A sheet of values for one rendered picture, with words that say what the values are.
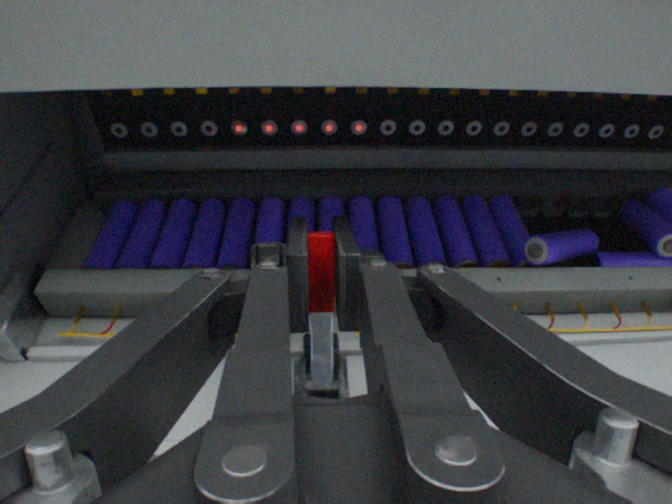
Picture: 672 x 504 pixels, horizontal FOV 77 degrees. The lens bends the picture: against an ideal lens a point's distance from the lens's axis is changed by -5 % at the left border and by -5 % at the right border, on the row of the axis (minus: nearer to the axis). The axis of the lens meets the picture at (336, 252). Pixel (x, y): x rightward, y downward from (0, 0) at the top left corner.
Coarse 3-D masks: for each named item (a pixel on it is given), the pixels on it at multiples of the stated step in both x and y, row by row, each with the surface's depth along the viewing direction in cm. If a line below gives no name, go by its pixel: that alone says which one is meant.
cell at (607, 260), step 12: (600, 252) 28; (612, 252) 28; (624, 252) 28; (636, 252) 28; (648, 252) 28; (588, 264) 28; (600, 264) 27; (612, 264) 27; (624, 264) 27; (636, 264) 27; (648, 264) 27; (660, 264) 27
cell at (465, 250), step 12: (444, 204) 31; (456, 204) 31; (444, 216) 30; (456, 216) 30; (444, 228) 29; (456, 228) 29; (444, 240) 29; (456, 240) 28; (468, 240) 28; (456, 252) 27; (468, 252) 27; (456, 264) 27
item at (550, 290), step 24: (48, 288) 24; (72, 288) 24; (96, 288) 24; (120, 288) 24; (144, 288) 24; (168, 288) 24; (504, 288) 25; (528, 288) 25; (552, 288) 25; (576, 288) 25; (600, 288) 25; (624, 288) 25; (648, 288) 25; (48, 312) 25; (72, 312) 25; (96, 312) 25; (120, 312) 25; (144, 312) 25; (336, 312) 25; (528, 312) 26; (552, 312) 25; (648, 312) 25; (96, 336) 24
